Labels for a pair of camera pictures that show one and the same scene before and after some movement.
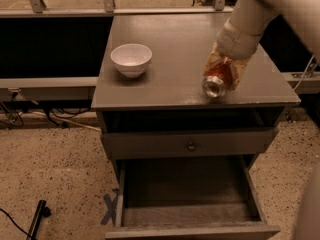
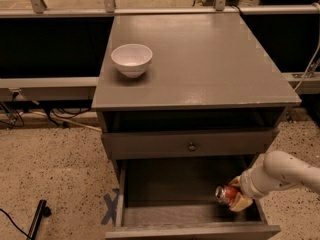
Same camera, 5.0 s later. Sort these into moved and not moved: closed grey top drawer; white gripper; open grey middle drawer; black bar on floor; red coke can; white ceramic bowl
Moved: white gripper; red coke can
Not moved: white ceramic bowl; closed grey top drawer; black bar on floor; open grey middle drawer
